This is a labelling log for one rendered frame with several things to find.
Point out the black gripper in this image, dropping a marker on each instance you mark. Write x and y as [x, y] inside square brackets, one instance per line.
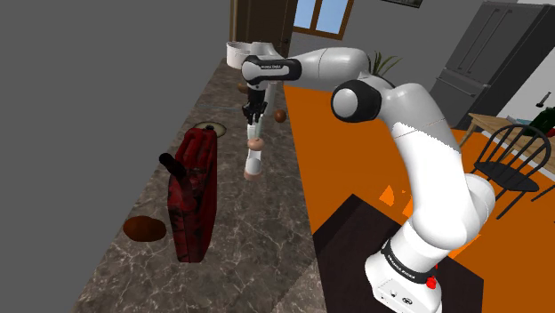
[254, 109]

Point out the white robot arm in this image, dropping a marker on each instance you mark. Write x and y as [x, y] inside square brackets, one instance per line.
[433, 173]

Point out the brown ball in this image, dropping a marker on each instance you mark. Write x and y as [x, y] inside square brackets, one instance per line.
[280, 115]
[242, 88]

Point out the white and tan bottle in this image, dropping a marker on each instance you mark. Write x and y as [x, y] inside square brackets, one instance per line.
[253, 164]

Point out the white round container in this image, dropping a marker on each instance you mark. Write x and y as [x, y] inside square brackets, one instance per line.
[235, 55]

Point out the brown wooden door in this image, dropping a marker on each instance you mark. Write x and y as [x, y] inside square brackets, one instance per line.
[260, 21]

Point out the dark red flat case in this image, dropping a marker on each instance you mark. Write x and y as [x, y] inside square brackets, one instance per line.
[197, 195]

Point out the wooden framed window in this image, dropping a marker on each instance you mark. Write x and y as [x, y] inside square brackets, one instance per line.
[321, 17]

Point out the green potted plant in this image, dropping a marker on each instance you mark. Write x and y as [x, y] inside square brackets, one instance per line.
[381, 65]

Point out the brown round plate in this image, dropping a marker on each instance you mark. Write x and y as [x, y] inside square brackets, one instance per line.
[144, 229]

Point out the dark robot stand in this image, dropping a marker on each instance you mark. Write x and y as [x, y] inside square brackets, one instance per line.
[351, 242]

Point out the wooden dining table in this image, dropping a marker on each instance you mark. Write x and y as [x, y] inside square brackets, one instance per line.
[485, 121]

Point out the dark grey refrigerator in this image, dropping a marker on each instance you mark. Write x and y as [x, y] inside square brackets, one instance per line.
[490, 56]

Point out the dark wall picture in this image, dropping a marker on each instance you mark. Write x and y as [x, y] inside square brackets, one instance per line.
[403, 2]

